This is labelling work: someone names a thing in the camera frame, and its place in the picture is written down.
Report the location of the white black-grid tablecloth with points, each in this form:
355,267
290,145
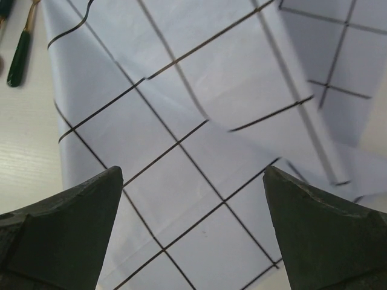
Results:
192,100

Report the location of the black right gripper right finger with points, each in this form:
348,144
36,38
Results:
326,242

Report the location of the gold spoon green handle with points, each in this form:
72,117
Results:
6,7

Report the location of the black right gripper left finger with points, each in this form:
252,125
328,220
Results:
60,242

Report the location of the gold fork green handle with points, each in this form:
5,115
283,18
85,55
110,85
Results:
17,67

